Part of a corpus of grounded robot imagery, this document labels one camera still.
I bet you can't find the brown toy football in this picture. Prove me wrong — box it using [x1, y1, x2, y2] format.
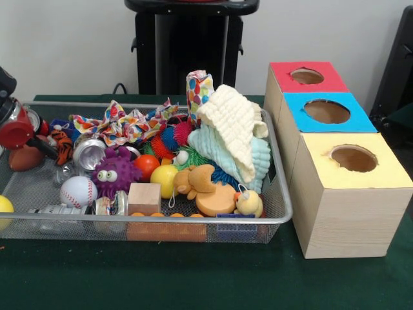
[8, 145, 46, 172]

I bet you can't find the black chair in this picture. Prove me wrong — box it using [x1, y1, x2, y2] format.
[374, 6, 413, 127]

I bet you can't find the cream knit cloth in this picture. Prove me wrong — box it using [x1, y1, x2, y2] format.
[196, 84, 269, 183]

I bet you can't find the small yellow ball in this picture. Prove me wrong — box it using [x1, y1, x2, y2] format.
[150, 164, 181, 200]

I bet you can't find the crushed clear plastic bottle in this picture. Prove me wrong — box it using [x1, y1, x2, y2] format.
[28, 203, 87, 216]

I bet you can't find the white baseball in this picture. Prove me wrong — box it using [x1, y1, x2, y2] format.
[60, 176, 99, 209]

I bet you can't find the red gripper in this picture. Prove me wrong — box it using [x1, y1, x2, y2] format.
[0, 103, 59, 161]

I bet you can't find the orange foam duck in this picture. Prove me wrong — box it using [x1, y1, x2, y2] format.
[173, 163, 237, 217]

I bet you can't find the clear plastic blue label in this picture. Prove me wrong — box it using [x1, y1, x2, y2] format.
[53, 161, 77, 185]

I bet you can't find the shallow clear mesh bin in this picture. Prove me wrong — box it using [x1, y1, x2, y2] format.
[0, 101, 293, 244]

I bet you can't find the wooden cube block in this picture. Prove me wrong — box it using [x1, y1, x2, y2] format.
[128, 183, 162, 216]

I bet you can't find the purple googly-eyed monster toy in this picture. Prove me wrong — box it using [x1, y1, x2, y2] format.
[91, 146, 143, 200]

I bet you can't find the small orange ball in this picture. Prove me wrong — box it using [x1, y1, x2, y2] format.
[134, 154, 161, 182]

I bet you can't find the orange toy brick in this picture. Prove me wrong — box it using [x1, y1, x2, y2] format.
[126, 212, 207, 242]

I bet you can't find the crushed silver can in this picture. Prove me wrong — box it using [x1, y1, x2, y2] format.
[72, 137, 109, 173]

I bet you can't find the small yellow rubber duck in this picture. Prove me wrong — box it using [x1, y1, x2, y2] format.
[233, 185, 264, 218]

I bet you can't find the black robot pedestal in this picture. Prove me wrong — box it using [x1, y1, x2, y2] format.
[125, 0, 260, 96]

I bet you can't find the wooden box with three holes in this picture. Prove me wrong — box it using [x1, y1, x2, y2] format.
[265, 61, 413, 259]

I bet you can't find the open-top silver can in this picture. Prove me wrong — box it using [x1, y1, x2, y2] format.
[94, 191, 129, 216]

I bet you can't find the mint green cloth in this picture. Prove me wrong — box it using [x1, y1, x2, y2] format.
[187, 124, 272, 194]

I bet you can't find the multicolour polka dot cloth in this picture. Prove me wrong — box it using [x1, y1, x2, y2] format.
[185, 70, 215, 123]
[71, 99, 180, 148]

